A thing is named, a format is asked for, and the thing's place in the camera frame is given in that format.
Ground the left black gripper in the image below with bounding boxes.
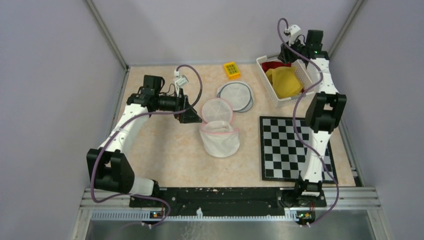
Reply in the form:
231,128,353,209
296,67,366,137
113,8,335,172
155,87,202,123

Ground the red satin bra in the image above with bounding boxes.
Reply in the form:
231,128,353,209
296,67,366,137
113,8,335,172
261,61,285,73

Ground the yellow satin bra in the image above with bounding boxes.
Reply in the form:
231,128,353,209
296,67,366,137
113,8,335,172
265,66,304,99

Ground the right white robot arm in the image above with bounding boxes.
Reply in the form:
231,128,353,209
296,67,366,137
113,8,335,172
280,24,347,206

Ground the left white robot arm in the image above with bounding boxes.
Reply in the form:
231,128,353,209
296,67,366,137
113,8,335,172
86,71,202,207

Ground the white plastic basket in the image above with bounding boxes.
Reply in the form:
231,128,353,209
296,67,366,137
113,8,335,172
256,54,313,108

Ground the yellow toy block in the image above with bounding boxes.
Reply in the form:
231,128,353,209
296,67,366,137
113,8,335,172
223,61,241,81

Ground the black white checkerboard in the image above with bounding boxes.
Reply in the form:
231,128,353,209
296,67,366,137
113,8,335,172
259,115,339,184

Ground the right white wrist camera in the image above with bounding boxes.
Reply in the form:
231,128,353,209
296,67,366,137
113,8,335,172
284,24,301,46

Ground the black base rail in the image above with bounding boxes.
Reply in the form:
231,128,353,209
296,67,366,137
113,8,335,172
129,187,327,217

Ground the white toothed cable strip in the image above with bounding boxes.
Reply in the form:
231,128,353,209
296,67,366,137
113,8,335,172
90,209,299,222

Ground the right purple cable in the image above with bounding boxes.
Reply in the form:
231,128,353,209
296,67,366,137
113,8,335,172
276,17,340,228

